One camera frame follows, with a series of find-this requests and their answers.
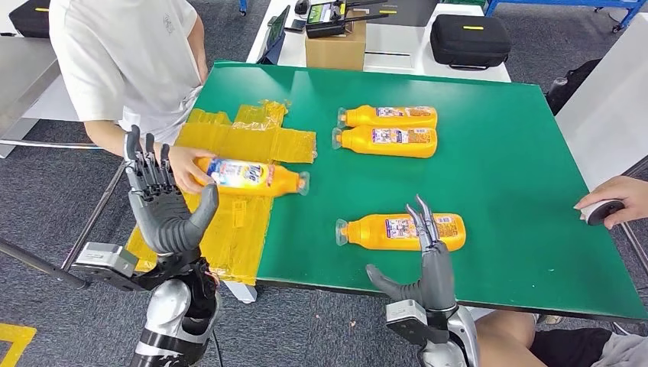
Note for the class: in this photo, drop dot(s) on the yellow floor tape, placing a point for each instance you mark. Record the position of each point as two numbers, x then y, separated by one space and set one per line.
15 339

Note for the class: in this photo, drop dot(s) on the black phone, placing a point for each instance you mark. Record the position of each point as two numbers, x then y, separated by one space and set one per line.
294 25

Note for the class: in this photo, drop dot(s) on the white table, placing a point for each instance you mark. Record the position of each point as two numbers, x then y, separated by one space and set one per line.
607 111
396 61

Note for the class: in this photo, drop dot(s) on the brown cardboard box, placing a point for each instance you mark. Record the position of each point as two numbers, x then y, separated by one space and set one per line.
335 53

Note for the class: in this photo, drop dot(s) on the blue metal frame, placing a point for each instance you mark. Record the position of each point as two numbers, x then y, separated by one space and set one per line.
607 3

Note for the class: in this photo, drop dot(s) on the grey metal table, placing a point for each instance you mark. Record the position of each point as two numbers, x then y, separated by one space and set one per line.
20 76

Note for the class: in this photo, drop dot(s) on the person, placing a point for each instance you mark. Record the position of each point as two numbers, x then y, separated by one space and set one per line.
126 50
557 344

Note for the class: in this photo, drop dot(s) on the black zip carrying case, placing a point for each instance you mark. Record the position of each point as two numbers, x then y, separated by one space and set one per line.
470 41

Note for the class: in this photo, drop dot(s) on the black remote controller with screen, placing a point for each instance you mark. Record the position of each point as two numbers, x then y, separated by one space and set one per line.
323 25

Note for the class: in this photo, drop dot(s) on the dark tablet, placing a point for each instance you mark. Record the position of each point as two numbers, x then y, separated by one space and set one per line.
277 35

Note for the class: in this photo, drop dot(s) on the person's left forearm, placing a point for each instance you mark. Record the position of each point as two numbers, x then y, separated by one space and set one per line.
201 63

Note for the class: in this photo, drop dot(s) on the black bag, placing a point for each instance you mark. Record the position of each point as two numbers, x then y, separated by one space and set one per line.
30 17

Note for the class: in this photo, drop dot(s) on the dark grey laptop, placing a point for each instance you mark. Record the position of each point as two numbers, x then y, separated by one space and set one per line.
411 12

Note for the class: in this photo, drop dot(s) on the yellow taped plastic sheet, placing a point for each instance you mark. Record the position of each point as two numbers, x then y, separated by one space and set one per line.
238 228

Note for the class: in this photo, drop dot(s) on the blue frame leg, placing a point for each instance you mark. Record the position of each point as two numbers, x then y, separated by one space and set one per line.
243 6

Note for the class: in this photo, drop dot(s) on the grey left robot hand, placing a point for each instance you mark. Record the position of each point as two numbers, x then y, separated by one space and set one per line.
162 223

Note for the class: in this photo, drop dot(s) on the person's right forearm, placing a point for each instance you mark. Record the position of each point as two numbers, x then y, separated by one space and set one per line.
106 139

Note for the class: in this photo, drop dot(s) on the person's right hand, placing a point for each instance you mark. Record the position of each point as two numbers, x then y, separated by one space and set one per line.
185 164
627 195

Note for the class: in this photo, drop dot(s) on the black backpack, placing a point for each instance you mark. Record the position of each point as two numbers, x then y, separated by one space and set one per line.
572 86

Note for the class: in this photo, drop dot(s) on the white table leg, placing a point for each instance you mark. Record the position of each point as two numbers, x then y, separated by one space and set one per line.
240 293

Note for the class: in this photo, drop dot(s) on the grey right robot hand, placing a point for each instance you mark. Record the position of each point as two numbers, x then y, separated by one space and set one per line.
438 278

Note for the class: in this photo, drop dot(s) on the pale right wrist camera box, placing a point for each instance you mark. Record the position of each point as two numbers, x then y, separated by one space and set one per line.
405 316

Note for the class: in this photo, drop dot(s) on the black white computer mouse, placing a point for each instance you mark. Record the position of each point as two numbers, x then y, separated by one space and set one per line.
600 213

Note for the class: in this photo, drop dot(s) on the orange detergent bottle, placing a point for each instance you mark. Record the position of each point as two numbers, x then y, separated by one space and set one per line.
243 175
355 142
360 116
364 233

